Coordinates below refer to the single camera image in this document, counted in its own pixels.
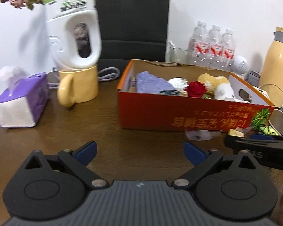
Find yellow rectangular block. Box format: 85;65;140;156
228;129;244;138

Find red fabric rose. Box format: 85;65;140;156
185;81;207;98

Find purple knitted cloth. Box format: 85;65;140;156
136;71;175;94

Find blue yellow patterned pouch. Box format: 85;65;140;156
159;89;188;96

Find red cardboard box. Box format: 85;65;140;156
117;60;275;132

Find yellow white plush toy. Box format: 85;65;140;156
197;73;235;100

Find yellow thermos jug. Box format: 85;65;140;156
259;27;283;108

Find white robot speaker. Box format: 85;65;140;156
231;55;248;79

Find purple tissue box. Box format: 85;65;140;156
0;66;49;129

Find middle water bottle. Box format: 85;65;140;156
208;25;223;69

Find water bottle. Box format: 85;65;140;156
208;25;223;69
222;29;236;71
187;21;210;65

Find right water bottle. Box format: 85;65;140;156
222;29;236;71

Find yellow ceramic mug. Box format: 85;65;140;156
57;66;98;108

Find left water bottle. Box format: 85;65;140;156
187;21;210;65

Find glass cup with spoon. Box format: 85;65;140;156
165;40;187;64

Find black paper bag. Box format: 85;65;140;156
95;0;170;71

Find white detergent jug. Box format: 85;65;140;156
43;0;102;71

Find grey coiled cable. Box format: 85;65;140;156
47;67;121;89

